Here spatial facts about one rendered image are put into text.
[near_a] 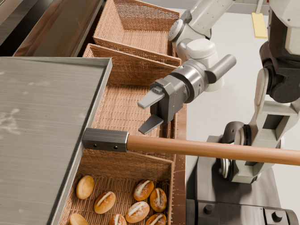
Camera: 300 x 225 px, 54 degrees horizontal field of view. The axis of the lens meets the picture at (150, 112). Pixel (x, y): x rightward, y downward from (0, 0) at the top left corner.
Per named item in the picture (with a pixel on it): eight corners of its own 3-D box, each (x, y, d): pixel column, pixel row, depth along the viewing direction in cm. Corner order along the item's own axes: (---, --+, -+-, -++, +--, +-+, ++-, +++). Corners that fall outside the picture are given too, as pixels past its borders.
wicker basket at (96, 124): (65, 164, 130) (50, 122, 110) (93, 83, 169) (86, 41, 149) (175, 173, 127) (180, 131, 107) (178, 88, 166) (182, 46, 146)
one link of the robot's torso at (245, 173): (219, 160, 174) (238, 119, 134) (254, 164, 172) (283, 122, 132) (220, 186, 166) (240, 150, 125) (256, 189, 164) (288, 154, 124)
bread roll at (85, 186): (97, 179, 121) (89, 182, 124) (86, 171, 118) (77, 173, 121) (89, 202, 114) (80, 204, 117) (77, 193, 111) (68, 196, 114)
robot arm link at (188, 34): (176, 59, 86) (164, 46, 104) (203, 76, 90) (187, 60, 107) (197, 27, 83) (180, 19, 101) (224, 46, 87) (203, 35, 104)
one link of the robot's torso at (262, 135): (234, 137, 144) (259, 58, 111) (271, 140, 143) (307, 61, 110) (237, 162, 134) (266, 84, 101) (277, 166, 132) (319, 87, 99)
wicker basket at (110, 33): (97, 78, 172) (90, 37, 152) (112, 29, 211) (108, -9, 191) (180, 82, 169) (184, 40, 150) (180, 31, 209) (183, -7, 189)
